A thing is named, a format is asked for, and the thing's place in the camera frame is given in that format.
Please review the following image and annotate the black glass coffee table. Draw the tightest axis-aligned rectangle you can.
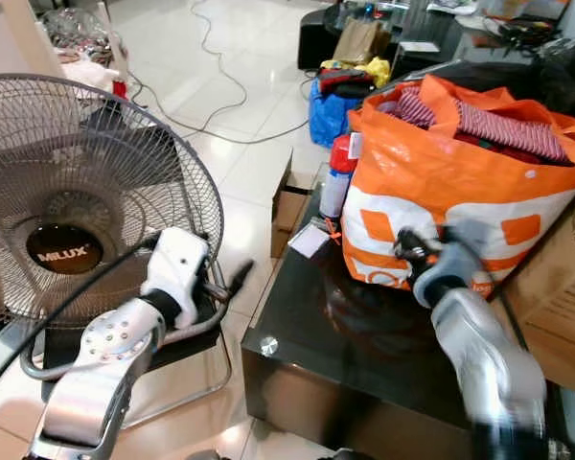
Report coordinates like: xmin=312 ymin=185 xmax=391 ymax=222
xmin=241 ymin=163 xmax=575 ymax=460

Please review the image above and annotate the brown paper bag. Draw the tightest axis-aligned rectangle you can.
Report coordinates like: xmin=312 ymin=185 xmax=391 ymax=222
xmin=332 ymin=17 xmax=391 ymax=65

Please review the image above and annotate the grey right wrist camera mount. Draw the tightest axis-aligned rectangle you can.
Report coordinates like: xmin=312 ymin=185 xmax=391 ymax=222
xmin=424 ymin=220 xmax=492 ymax=290

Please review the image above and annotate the yellow cloth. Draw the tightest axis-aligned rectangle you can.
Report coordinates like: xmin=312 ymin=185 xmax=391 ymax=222
xmin=320 ymin=56 xmax=393 ymax=89

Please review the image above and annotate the large brown cardboard box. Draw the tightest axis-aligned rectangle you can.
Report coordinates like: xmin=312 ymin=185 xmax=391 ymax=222
xmin=493 ymin=184 xmax=575 ymax=396

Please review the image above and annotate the small open cardboard box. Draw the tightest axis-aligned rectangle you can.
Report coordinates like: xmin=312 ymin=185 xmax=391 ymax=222
xmin=270 ymin=151 xmax=314 ymax=261

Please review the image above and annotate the chrome tube chair frame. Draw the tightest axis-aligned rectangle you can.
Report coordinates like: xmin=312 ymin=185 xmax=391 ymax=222
xmin=17 ymin=261 xmax=239 ymax=430

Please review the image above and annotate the red and white spray can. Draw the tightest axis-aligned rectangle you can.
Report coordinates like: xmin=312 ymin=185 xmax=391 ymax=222
xmin=320 ymin=132 xmax=362 ymax=220

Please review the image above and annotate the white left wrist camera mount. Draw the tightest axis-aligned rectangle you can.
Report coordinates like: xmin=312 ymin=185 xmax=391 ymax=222
xmin=140 ymin=227 xmax=213 ymax=329

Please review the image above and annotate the silver Milux standing fan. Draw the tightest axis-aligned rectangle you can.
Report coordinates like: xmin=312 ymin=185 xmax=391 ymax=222
xmin=0 ymin=74 xmax=226 ymax=334

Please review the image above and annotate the orange and white shopping bag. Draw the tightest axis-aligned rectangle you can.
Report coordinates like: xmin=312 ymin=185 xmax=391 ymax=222
xmin=339 ymin=74 xmax=575 ymax=294

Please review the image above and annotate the clear crumpled plastic bag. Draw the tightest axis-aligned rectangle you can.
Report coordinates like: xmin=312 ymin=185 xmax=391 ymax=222
xmin=38 ymin=6 xmax=118 ymax=60

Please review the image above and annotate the black garbage bag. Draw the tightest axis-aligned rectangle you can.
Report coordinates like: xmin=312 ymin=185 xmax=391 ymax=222
xmin=529 ymin=36 xmax=575 ymax=124

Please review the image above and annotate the black low tv cabinet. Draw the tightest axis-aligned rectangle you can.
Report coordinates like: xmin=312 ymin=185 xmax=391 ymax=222
xmin=298 ymin=0 xmax=575 ymax=76

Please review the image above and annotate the blue plastic bag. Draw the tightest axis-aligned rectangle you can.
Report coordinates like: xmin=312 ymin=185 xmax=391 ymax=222
xmin=308 ymin=77 xmax=367 ymax=149

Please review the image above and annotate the red striped cloth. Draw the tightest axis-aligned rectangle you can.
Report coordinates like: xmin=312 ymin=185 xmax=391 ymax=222
xmin=387 ymin=86 xmax=574 ymax=166

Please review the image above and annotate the grey floor cable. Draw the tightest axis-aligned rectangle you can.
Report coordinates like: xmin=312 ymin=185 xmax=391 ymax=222
xmin=127 ymin=0 xmax=314 ymax=147

